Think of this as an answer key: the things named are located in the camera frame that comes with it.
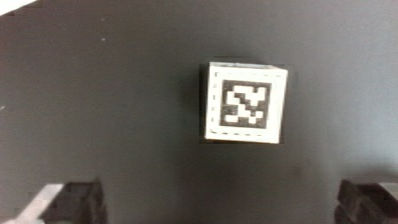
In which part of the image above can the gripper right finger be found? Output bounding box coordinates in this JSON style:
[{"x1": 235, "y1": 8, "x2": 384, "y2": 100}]
[{"x1": 334, "y1": 180, "x2": 398, "y2": 224}]

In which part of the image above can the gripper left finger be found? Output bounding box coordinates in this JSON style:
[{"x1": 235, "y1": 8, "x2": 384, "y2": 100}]
[{"x1": 11, "y1": 176, "x2": 110, "y2": 224}]

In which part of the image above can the white tagged cube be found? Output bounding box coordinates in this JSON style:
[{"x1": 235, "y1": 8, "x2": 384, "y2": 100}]
[{"x1": 204, "y1": 62, "x2": 288, "y2": 144}]

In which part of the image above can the white chair back frame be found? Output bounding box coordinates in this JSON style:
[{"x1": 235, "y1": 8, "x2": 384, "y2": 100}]
[{"x1": 0, "y1": 0, "x2": 37, "y2": 16}]

